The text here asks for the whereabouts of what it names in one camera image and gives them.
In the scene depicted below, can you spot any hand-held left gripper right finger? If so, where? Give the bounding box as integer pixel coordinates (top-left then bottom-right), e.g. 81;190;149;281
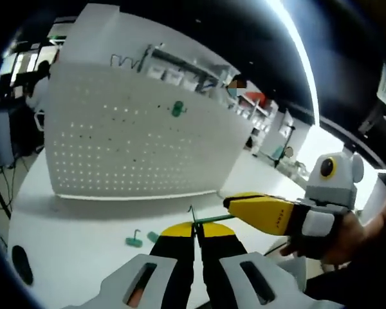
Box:
198;221;306;309

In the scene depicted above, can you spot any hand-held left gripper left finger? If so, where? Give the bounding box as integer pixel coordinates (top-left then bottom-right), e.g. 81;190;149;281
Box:
98;222;196;309

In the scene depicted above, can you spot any white perforated mounting plate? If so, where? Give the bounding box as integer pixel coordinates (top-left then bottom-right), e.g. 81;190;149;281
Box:
44;62;255;201

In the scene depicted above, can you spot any person's right hand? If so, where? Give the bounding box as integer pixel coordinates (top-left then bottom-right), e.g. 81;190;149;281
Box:
280;211;366;267

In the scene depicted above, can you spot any black tripod stand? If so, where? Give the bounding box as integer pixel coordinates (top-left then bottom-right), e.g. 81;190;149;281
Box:
274;125;297;169

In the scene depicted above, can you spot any person's dark clothing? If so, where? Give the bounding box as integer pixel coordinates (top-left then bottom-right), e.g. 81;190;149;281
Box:
304;180;386;300

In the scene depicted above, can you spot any ceiling light strip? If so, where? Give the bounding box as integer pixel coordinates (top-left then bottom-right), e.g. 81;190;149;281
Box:
268;0;321;127

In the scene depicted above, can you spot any black oval table grommet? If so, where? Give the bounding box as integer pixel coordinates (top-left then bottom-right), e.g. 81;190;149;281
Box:
12;245;34;286

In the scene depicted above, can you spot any shelf rack with bins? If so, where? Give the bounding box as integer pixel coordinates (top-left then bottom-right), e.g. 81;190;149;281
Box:
141;43;239;98

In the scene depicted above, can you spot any black table leg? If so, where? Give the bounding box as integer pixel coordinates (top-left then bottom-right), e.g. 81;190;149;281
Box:
0;175;13;220

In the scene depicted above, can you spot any white office chair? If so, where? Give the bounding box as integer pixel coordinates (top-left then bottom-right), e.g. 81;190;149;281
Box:
33;111;46;133

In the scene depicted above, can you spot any grey computer cabinet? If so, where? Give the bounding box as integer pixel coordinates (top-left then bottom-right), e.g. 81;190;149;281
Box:
0;106;14;164

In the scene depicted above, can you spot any white column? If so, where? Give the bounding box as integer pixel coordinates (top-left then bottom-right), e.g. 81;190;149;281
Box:
59;3;122;67

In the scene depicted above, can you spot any zigzag wire rack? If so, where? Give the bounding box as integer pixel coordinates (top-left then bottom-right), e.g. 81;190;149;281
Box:
110;53;143;70

